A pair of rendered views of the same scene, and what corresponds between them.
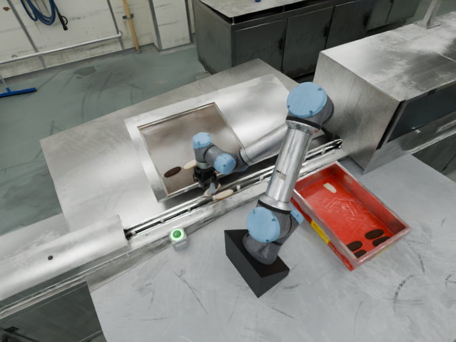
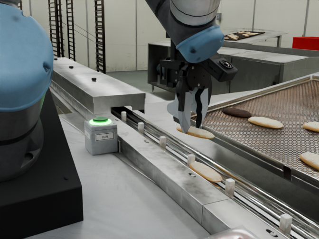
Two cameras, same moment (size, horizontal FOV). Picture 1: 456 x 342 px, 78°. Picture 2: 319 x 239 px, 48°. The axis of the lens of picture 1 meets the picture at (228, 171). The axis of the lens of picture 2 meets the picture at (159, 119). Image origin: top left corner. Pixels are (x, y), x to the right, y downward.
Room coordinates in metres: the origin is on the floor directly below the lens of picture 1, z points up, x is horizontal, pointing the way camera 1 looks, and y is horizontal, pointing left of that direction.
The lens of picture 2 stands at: (0.76, -0.66, 1.15)
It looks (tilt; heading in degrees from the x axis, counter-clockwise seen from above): 15 degrees down; 89
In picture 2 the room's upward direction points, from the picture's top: 1 degrees clockwise
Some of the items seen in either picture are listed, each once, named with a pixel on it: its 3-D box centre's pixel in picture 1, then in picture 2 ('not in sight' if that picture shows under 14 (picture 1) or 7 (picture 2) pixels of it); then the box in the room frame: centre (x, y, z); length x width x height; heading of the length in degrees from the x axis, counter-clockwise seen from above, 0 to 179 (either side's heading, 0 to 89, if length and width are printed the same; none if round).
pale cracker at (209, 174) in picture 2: (224, 193); (205, 170); (0.86, 0.02, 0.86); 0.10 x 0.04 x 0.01; 115
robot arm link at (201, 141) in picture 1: (203, 147); not in sight; (0.82, 0.10, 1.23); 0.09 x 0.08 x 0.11; 43
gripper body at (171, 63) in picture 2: (205, 173); (185, 59); (0.82, 0.10, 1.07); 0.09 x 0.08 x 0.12; 133
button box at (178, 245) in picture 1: (178, 239); (101, 142); (0.62, 0.24, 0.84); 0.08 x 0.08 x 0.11; 25
